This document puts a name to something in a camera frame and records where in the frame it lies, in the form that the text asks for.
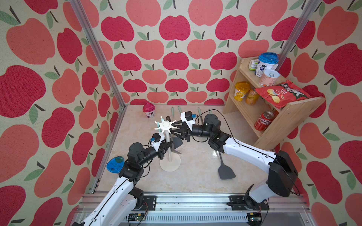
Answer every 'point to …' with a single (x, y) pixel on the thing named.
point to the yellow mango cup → (241, 88)
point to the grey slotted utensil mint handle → (224, 171)
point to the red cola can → (263, 120)
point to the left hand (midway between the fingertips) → (171, 143)
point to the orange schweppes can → (252, 98)
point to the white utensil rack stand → (168, 164)
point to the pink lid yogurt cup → (149, 109)
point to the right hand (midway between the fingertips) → (170, 130)
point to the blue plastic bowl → (115, 164)
